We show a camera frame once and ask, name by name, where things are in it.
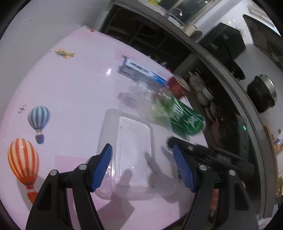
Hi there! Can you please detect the pink patterned tablecloth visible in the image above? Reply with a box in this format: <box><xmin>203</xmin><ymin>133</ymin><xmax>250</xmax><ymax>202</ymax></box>
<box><xmin>1</xmin><ymin>27</ymin><xmax>172</xmax><ymax>229</ymax></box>

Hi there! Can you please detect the black cooking pot with lid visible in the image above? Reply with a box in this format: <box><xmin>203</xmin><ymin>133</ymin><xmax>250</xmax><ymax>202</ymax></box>
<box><xmin>247</xmin><ymin>74</ymin><xmax>277</xmax><ymax>114</ymax></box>

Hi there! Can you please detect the clear plastic food tray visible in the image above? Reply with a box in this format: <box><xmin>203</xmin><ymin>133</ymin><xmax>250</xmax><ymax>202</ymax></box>
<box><xmin>95</xmin><ymin>107</ymin><xmax>178</xmax><ymax>200</ymax></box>

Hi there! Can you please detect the red soda can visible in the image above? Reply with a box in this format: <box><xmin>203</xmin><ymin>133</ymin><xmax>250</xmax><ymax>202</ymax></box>
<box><xmin>166</xmin><ymin>75</ymin><xmax>190</xmax><ymax>99</ymax></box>

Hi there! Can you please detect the concrete kitchen counter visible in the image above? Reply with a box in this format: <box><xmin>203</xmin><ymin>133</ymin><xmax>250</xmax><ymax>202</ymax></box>
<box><xmin>106</xmin><ymin>1</ymin><xmax>278</xmax><ymax>218</ymax></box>

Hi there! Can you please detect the blue toothpaste box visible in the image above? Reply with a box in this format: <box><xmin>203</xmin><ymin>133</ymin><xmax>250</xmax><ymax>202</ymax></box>
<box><xmin>119</xmin><ymin>58</ymin><xmax>167</xmax><ymax>87</ymax></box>

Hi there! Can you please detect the wooden cutting board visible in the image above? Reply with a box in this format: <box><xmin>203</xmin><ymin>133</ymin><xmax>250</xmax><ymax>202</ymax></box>
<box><xmin>264</xmin><ymin>125</ymin><xmax>279</xmax><ymax>177</ymax></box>

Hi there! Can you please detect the green-label clear plastic bottle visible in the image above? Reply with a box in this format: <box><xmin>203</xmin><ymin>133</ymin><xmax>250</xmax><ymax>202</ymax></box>
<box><xmin>129</xmin><ymin>80</ymin><xmax>206</xmax><ymax>139</ymax></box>

